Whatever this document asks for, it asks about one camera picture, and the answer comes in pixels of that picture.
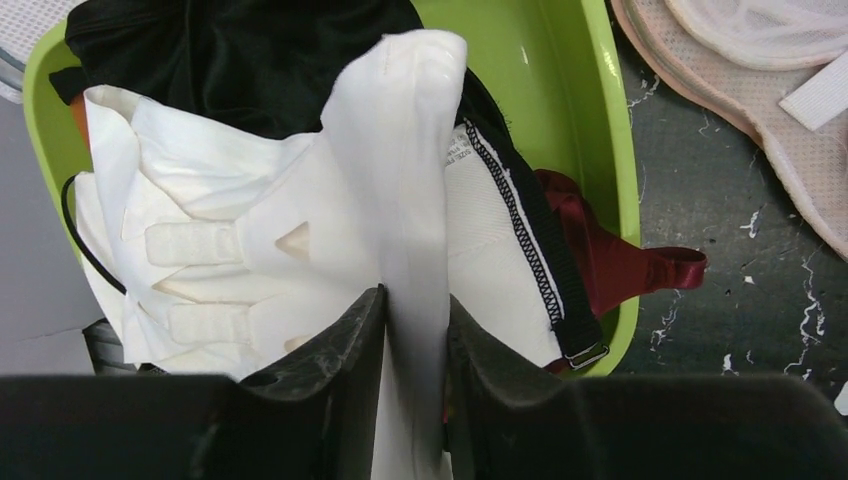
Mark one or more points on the floral mesh laundry bag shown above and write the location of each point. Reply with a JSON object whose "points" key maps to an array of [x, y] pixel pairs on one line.
{"points": [[812, 166]]}

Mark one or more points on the white round mesh bag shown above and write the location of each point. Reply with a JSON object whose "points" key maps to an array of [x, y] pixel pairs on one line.
{"points": [[23, 23]]}

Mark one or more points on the black garment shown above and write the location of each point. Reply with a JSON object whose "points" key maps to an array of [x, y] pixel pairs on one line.
{"points": [[265, 67]]}

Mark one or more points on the dark red bra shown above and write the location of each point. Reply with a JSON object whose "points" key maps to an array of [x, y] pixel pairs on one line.
{"points": [[613, 270]]}

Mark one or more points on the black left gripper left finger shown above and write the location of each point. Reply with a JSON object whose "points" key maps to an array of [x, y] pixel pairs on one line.
{"points": [[310, 415]]}

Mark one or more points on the green plastic basket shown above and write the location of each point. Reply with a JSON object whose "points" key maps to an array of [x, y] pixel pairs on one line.
{"points": [[551, 66]]}

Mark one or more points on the white bra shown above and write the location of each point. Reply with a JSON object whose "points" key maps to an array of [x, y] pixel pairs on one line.
{"points": [[232, 250]]}

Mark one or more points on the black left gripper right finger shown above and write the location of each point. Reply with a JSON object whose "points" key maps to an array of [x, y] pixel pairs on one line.
{"points": [[514, 420]]}

